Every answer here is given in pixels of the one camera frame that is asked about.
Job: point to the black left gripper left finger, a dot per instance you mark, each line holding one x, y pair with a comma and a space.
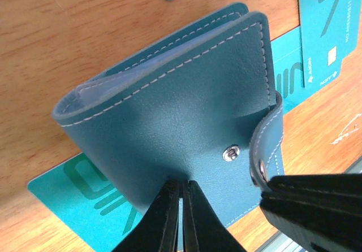
158, 229

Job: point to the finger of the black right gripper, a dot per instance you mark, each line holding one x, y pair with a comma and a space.
337, 187
316, 222

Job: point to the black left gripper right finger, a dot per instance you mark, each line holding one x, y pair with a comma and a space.
202, 229

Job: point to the teal card with signature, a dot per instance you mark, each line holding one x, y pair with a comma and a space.
87, 202

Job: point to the teal leather card holder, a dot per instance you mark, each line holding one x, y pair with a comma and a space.
199, 104

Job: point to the teal card under circle card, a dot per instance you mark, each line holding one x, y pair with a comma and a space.
288, 70

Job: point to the teal card right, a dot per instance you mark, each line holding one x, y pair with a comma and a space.
329, 32

